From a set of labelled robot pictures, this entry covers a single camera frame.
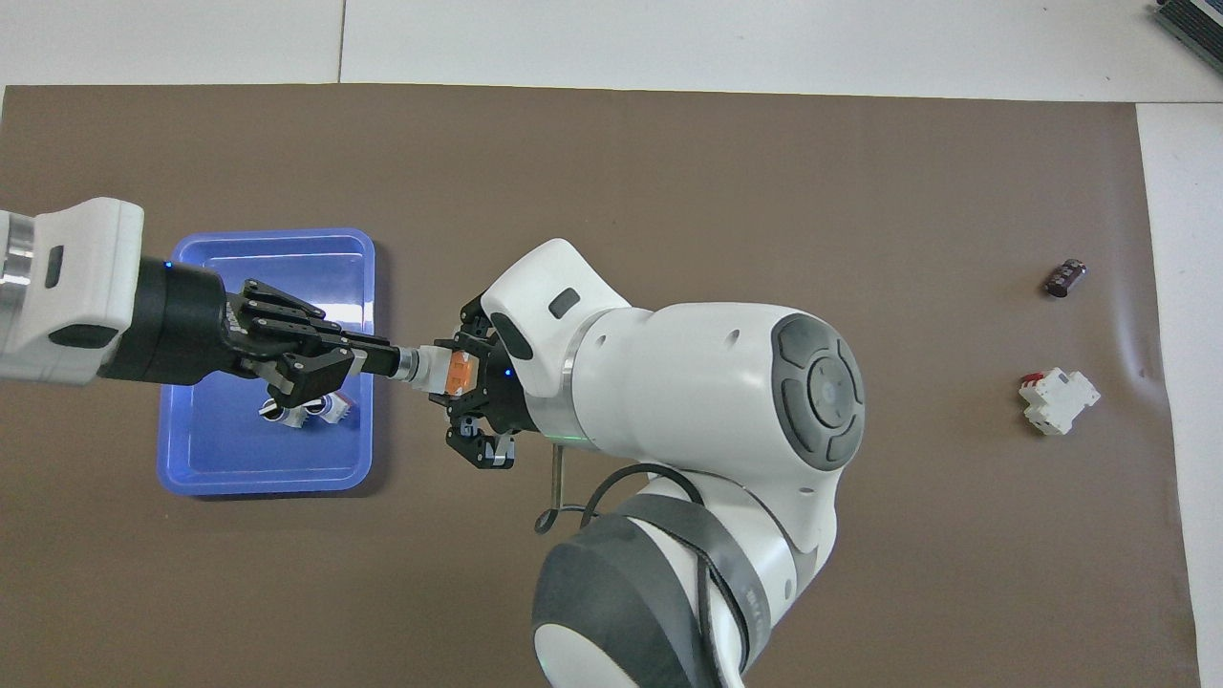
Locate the white red circuit breaker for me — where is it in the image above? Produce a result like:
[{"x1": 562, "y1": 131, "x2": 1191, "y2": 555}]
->
[{"x1": 1019, "y1": 368, "x2": 1102, "y2": 437}]

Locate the grey ribbed device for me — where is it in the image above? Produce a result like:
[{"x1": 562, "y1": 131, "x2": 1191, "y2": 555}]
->
[{"x1": 1149, "y1": 0, "x2": 1223, "y2": 73}]

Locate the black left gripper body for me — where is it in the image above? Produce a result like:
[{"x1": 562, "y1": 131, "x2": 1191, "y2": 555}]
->
[{"x1": 100, "y1": 258, "x2": 251, "y2": 385}]

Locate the small black terminal block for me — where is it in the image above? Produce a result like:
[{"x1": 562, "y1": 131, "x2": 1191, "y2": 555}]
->
[{"x1": 1043, "y1": 258, "x2": 1090, "y2": 299}]

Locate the brown table mat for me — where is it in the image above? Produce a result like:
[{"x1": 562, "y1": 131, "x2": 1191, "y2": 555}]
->
[{"x1": 0, "y1": 84, "x2": 1203, "y2": 688}]

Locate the blue plastic tray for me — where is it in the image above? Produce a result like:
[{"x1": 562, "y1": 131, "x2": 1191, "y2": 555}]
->
[{"x1": 156, "y1": 227, "x2": 376, "y2": 497}]

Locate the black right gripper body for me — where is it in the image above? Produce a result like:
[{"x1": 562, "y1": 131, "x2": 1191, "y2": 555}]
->
[{"x1": 447, "y1": 325, "x2": 553, "y2": 441}]

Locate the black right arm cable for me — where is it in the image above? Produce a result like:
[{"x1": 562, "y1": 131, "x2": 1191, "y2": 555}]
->
[{"x1": 535, "y1": 444, "x2": 756, "y2": 670}]

